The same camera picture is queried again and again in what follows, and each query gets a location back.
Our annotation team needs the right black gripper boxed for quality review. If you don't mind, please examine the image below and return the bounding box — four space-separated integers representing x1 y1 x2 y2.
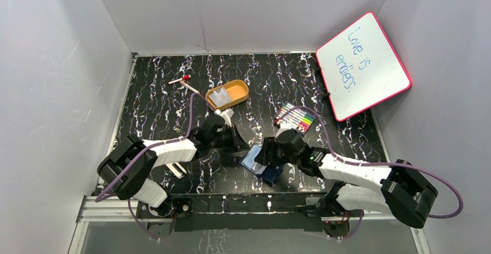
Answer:
254 137 299 167

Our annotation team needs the blue leather card holder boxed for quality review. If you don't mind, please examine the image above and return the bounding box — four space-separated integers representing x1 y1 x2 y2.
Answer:
240 145 284 185

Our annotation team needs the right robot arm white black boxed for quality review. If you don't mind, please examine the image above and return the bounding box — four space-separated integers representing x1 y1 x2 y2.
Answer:
254 130 438 229

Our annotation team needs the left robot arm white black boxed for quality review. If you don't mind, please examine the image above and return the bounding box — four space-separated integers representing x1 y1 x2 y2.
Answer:
96 115 250 217

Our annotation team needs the pack of coloured markers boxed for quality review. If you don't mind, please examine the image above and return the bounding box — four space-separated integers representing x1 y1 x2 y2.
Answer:
274 102 316 135

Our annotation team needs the orange oval tray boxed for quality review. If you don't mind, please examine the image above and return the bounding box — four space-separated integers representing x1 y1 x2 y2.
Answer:
206 79 249 111

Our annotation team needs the white eraser block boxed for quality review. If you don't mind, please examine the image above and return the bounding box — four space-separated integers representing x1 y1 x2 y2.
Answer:
166 163 188 179

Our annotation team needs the white marker pen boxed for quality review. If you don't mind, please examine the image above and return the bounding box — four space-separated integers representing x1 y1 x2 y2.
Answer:
180 80 200 94

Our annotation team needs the red capped marker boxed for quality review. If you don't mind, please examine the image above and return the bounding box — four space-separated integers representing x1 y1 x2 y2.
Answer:
168 75 191 85

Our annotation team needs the pink framed whiteboard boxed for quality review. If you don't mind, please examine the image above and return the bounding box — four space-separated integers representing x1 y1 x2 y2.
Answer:
316 12 412 122

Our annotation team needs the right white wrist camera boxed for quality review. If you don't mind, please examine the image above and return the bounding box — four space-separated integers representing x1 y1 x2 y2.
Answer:
274 124 294 138

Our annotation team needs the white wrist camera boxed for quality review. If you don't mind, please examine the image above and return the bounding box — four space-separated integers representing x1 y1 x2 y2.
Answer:
274 124 294 138
214 108 234 127

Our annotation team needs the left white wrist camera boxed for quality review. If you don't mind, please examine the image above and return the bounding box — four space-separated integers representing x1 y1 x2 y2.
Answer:
214 108 234 127

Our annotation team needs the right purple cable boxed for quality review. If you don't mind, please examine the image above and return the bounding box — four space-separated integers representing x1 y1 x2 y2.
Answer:
274 105 464 240

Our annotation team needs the purple cable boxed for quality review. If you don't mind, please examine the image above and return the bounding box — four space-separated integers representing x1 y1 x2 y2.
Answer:
94 93 219 241
274 105 464 240

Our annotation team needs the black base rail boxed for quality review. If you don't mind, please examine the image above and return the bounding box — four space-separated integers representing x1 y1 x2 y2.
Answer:
136 192 361 236

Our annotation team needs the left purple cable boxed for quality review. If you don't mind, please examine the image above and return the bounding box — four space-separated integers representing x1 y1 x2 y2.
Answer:
94 93 219 241

